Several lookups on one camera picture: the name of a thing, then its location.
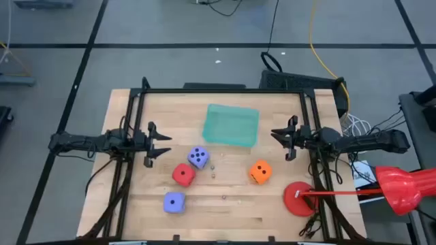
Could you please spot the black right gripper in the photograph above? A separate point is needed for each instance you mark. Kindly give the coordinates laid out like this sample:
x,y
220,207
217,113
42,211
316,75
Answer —
x,y
302,137

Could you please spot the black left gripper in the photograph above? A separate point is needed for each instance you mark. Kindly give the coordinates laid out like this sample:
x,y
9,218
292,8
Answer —
x,y
141,142

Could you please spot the red foam die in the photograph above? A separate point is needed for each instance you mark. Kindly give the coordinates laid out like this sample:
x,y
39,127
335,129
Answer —
x,y
178,178

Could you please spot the purple foam die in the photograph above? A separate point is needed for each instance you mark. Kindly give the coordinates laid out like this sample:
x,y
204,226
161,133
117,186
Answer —
x,y
178,207
195,160

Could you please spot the orange foam die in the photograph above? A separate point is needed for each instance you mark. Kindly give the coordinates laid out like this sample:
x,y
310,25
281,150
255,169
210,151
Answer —
x,y
265,173

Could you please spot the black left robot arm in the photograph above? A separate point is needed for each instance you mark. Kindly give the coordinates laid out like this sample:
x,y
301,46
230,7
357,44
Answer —
x,y
85,143

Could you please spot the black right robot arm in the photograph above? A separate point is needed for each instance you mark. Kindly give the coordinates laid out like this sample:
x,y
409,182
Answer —
x,y
374,141

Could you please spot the teal translucent plastic bin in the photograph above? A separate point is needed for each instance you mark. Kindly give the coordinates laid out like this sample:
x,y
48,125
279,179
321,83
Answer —
x,y
231,124

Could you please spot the white paper booklet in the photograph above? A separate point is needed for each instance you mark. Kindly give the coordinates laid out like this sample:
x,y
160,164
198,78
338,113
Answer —
x,y
362,173

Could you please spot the black table clamp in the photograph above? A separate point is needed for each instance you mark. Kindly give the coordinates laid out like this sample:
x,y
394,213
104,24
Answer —
x,y
176,238
271,239

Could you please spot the red desk lamp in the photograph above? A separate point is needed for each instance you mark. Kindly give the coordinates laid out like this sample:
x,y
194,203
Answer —
x,y
402,188

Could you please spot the grey side cart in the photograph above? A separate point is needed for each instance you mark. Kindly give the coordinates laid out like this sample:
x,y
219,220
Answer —
x,y
413,136

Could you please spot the black device on cart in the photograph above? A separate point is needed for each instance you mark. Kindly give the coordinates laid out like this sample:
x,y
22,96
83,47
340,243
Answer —
x,y
430,117

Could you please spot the grey platform base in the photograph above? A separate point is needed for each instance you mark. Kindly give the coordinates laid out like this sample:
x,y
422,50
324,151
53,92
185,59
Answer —
x,y
44,3
17,80

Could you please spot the black aluminium table frame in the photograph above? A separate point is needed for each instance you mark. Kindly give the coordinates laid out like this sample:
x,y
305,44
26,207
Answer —
x,y
221,90

